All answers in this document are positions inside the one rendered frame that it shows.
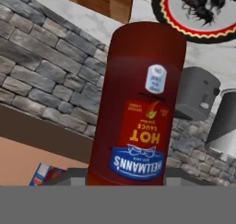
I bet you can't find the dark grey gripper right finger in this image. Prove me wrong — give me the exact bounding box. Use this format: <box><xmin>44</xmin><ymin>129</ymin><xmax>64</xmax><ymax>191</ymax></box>
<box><xmin>163</xmin><ymin>167</ymin><xmax>207</xmax><ymax>187</ymax></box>

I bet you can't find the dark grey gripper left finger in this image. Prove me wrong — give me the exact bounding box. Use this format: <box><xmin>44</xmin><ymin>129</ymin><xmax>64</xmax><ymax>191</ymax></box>
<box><xmin>45</xmin><ymin>167</ymin><xmax>89</xmax><ymax>187</ymax></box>

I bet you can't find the red hot sauce bottle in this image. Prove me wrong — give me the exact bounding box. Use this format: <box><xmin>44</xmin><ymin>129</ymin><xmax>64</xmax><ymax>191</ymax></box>
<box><xmin>86</xmin><ymin>21</ymin><xmax>188</xmax><ymax>187</ymax></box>

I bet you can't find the brown wooden cabinet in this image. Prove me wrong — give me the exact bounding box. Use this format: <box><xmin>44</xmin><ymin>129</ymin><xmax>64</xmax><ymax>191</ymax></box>
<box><xmin>0</xmin><ymin>103</ymin><xmax>96</xmax><ymax>187</ymax></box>

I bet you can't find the white plate with dragon print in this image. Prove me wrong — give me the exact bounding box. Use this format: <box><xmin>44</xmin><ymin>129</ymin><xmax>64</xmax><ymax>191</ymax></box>
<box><xmin>150</xmin><ymin>0</ymin><xmax>236</xmax><ymax>44</ymax></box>

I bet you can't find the blue and red box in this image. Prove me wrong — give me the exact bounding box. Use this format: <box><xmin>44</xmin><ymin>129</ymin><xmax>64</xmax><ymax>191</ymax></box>
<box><xmin>29</xmin><ymin>162</ymin><xmax>67</xmax><ymax>187</ymax></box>

